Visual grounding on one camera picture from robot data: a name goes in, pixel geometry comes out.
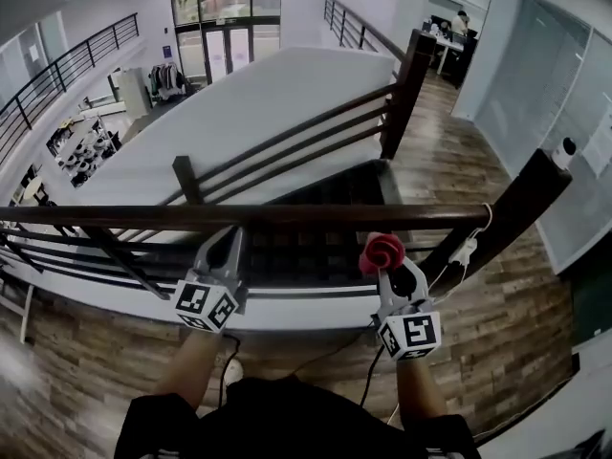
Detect white paper notice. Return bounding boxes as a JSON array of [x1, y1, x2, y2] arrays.
[[580, 112, 612, 177]]

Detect white security camera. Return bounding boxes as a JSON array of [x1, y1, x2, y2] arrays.
[[552, 136, 578, 168]]

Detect red cloth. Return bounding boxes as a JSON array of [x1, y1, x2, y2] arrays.
[[359, 231, 405, 275]]

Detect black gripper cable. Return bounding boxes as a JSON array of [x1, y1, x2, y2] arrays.
[[217, 335, 243, 411], [361, 346, 386, 408]]

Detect glass entrance doors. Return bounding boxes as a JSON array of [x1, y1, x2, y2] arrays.
[[169, 0, 283, 85]]

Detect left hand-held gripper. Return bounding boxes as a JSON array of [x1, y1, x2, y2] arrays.
[[172, 226, 250, 336]]

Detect black metal stair railing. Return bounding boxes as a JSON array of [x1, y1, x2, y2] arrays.
[[323, 0, 408, 62]]

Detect frosted glass partition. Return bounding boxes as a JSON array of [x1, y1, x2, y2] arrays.
[[451, 0, 612, 274]]

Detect round white table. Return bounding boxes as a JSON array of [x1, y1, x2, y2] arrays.
[[21, 177, 50, 208]]

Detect person's left forearm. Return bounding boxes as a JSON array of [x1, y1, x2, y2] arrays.
[[155, 330, 226, 410]]

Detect person's black clothing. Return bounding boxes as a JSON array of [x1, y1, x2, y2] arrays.
[[113, 375, 482, 459]]

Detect short dark wooden post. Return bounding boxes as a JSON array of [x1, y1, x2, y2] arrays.
[[171, 154, 205, 207]]

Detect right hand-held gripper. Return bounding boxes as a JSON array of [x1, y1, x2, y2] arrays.
[[375, 259, 443, 362]]

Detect white power strip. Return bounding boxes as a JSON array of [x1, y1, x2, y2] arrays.
[[448, 237, 480, 267]]

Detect dark wooden staircase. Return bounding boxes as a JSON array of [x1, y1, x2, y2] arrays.
[[238, 158, 410, 284]]

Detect white charger cable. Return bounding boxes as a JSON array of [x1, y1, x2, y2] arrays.
[[427, 227, 480, 306]]

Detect white cabinet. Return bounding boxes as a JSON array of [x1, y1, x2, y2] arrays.
[[117, 67, 154, 120]]

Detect red top table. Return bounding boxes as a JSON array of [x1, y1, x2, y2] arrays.
[[0, 279, 37, 346]]

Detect clothes rack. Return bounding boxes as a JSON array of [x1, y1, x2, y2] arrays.
[[150, 62, 188, 100]]

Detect dark wooden stair rails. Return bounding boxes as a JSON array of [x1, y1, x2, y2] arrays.
[[109, 83, 401, 243]]

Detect black metal balcony railing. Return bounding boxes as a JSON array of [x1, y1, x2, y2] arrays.
[[0, 12, 141, 166]]

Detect tall dark wooden post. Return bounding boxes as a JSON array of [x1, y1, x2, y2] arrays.
[[380, 29, 438, 161]]

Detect person's right forearm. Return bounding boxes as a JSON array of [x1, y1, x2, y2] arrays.
[[395, 356, 448, 425]]

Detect row of white round machines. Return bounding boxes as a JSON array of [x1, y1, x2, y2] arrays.
[[45, 117, 123, 188]]

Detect office desk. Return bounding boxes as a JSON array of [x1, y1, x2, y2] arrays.
[[420, 14, 480, 88]]

